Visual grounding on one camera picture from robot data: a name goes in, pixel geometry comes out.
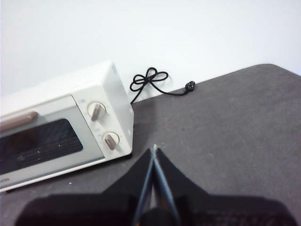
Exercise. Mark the white toaster oven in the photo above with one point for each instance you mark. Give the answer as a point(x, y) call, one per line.
point(98, 77)

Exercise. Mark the beige oven knob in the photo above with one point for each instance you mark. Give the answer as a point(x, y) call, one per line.
point(110, 140)
point(96, 110)

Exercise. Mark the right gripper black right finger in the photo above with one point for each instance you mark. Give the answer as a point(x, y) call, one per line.
point(211, 209)

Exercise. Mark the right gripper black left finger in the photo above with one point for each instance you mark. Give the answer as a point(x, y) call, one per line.
point(113, 202)

